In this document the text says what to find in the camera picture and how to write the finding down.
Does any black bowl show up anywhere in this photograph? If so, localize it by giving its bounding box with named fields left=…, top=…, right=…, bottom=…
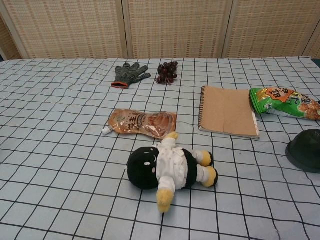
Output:
left=285, top=129, right=320, bottom=174

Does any orange spouted sauce pouch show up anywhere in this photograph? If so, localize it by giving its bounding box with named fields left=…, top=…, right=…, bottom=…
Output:
left=101, top=108, right=178, bottom=140

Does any dark red grape bunch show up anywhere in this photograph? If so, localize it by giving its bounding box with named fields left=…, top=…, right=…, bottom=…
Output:
left=155, top=61, right=179, bottom=86

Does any black plush doll white shirt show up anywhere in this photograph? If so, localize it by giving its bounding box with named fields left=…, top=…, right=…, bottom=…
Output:
left=125, top=131, right=219, bottom=214

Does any grey knit work glove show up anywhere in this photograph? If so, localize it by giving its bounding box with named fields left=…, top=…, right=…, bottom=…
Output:
left=111, top=62, right=152, bottom=89

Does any brown spiral notebook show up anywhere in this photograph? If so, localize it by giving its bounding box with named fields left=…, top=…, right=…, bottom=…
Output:
left=198, top=85, right=261, bottom=140

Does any bamboo folding screen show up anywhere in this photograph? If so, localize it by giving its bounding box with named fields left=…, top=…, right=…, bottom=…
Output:
left=0, top=0, right=320, bottom=61

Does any blue white checkered tablecloth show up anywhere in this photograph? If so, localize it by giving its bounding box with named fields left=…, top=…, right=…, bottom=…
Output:
left=0, top=56, right=320, bottom=240

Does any green snack bag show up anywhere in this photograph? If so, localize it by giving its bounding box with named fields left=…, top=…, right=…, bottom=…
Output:
left=248, top=86, right=320, bottom=122

